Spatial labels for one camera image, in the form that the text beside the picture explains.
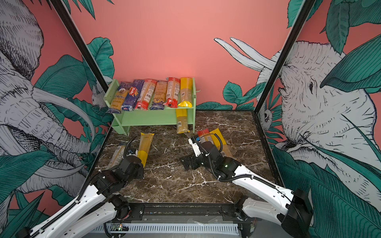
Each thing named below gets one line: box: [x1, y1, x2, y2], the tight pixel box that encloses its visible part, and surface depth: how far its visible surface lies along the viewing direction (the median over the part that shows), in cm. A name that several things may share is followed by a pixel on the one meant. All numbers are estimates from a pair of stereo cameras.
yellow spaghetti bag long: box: [178, 77, 193, 108], surface depth 89 cm
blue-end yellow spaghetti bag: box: [149, 80, 168, 111], surface depth 88 cm
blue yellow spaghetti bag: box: [107, 81, 130, 115], surface depth 86 cm
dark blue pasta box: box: [121, 79, 145, 112], surface depth 87 cm
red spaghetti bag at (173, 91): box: [163, 77, 181, 109], surface depth 90 cm
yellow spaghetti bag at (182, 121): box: [175, 108, 191, 134], surface depth 95 cm
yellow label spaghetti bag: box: [137, 132, 155, 169], surface depth 87 cm
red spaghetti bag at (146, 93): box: [134, 78, 157, 111], surface depth 88 cm
